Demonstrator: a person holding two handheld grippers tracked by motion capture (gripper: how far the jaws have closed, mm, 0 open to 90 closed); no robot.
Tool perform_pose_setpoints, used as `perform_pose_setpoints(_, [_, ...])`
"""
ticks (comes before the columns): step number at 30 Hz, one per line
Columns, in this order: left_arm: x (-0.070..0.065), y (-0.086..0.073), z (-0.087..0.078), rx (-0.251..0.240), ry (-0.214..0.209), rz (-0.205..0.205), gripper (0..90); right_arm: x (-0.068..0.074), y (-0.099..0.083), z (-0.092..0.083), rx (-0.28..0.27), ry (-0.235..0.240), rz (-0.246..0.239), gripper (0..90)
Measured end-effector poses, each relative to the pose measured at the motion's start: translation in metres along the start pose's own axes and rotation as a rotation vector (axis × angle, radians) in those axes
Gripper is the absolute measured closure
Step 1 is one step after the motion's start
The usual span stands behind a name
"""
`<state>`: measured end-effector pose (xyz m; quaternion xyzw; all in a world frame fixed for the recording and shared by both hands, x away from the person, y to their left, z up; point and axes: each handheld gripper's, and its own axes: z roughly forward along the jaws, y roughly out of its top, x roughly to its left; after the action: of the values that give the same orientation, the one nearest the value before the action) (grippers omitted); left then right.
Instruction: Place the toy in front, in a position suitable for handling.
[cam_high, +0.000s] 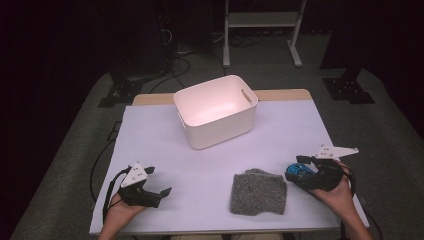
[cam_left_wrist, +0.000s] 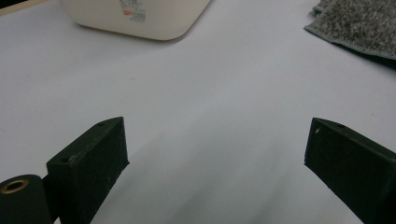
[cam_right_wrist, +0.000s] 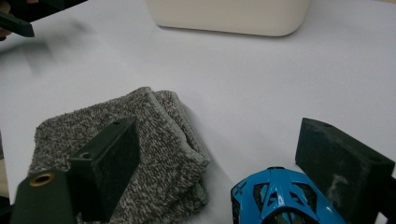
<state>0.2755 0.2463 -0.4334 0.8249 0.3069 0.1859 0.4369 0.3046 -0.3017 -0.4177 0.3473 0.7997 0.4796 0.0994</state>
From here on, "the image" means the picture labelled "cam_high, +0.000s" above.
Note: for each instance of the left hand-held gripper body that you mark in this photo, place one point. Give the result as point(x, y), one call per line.
point(136, 195)

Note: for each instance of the blue and black toy car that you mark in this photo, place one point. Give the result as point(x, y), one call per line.
point(296, 169)

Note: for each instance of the black stand base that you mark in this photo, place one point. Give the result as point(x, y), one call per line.
point(348, 90)
point(121, 91)

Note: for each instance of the white metal stand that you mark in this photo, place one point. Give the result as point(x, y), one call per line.
point(261, 19)

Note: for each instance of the white plastic bin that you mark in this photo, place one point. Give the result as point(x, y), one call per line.
point(216, 113)

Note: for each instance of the person's right hand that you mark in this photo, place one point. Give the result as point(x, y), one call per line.
point(340, 200)

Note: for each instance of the grey fluffy cloth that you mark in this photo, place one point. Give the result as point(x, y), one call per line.
point(258, 193)

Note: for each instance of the person's left hand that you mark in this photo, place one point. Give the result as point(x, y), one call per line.
point(121, 211)

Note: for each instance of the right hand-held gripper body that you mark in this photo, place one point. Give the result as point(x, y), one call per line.
point(328, 176)

